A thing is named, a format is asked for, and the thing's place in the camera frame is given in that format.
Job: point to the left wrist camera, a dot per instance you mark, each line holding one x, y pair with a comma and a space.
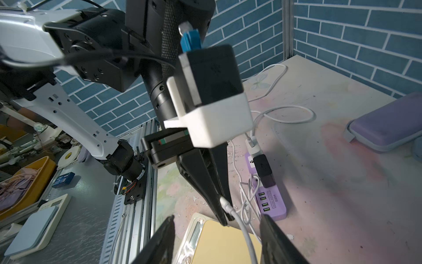
207, 92

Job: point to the spare blue scale outside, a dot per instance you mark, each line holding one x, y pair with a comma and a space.
39, 228

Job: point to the grey blue case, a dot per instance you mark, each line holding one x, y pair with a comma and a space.
417, 149

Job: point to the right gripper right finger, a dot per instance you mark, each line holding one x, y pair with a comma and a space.
276, 246

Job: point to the yellow storage bin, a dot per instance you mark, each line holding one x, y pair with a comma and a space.
26, 186

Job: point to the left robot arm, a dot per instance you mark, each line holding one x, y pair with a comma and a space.
158, 41

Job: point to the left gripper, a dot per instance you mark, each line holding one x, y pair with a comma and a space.
175, 145

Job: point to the white charger adapter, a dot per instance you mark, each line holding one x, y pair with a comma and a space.
253, 147

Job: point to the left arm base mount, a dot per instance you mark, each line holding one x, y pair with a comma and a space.
135, 184

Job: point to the black charger adapter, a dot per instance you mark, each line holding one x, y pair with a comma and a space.
264, 171

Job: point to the purple case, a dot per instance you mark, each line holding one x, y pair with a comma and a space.
389, 126

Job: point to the purple power strip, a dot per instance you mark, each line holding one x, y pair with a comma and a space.
269, 200

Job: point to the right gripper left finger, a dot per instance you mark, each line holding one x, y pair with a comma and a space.
159, 249

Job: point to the yellow electronic scale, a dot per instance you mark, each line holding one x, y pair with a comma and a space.
206, 241

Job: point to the aluminium rail frame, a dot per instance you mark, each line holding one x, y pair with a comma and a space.
131, 224

